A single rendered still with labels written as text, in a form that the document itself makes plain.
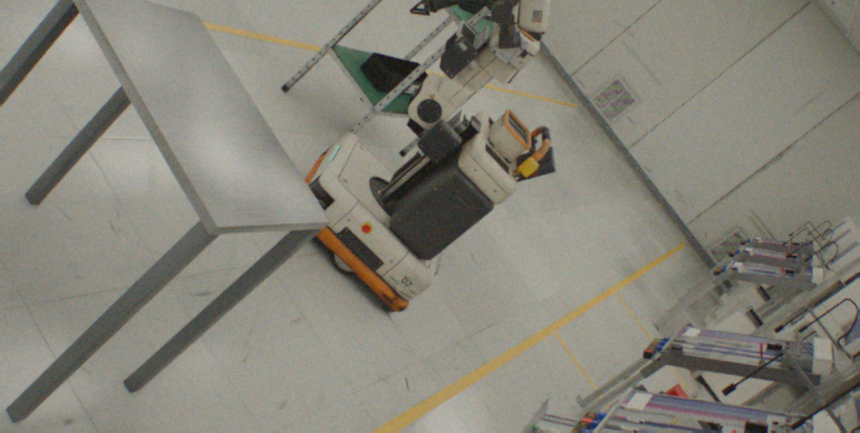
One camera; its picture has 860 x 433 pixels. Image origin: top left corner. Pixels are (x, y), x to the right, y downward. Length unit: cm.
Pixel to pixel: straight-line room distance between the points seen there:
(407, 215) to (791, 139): 825
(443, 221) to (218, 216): 196
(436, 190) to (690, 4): 839
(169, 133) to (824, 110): 1011
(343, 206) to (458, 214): 47
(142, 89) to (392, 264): 199
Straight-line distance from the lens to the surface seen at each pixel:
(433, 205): 375
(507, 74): 375
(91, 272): 288
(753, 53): 1166
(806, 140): 1157
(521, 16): 367
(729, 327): 759
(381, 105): 448
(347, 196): 377
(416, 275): 386
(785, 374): 431
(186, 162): 199
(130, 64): 212
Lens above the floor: 177
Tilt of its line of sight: 19 degrees down
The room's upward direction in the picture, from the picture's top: 50 degrees clockwise
